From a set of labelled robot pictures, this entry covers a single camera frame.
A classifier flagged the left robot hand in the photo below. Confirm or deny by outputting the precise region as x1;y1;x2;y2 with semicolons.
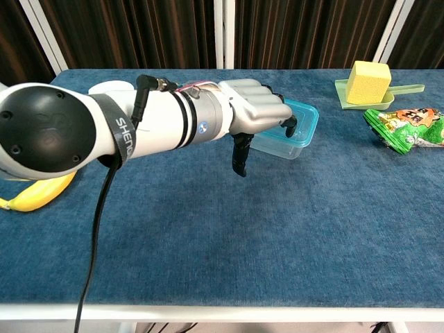
218;78;298;178

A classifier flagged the blue plastic lid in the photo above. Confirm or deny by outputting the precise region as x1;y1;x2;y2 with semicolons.
255;99;320;146

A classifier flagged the clear plastic container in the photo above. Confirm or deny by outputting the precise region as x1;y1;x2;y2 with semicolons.
249;130;308;160

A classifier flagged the yellow sponge cube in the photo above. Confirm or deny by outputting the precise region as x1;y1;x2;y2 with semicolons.
345;60;392;105

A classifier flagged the blue table cloth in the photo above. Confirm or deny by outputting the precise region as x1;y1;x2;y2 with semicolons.
0;68;444;308

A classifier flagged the dark pleated curtain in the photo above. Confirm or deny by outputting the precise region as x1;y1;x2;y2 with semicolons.
0;0;444;87

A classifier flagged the white oval board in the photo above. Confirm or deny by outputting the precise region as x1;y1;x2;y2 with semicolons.
87;80;135;95

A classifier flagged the green orange snack bag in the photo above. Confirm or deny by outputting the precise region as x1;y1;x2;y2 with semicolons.
362;107;444;156

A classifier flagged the light green dustpan tray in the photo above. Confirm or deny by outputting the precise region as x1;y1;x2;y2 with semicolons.
334;78;425;111

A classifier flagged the yellow banana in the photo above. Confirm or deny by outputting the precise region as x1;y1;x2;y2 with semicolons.
0;171;77;212

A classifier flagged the colourful wrist wire bundle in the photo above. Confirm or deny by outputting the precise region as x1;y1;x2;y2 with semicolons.
173;79;223;95

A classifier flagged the white frame post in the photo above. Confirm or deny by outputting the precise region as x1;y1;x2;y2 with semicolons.
214;0;236;69
373;0;407;65
19;0;69;76

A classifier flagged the black printed strap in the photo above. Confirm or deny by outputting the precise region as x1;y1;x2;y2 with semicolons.
90;93;137;164

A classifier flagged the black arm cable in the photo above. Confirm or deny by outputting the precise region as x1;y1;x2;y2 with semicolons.
73;74;174;333

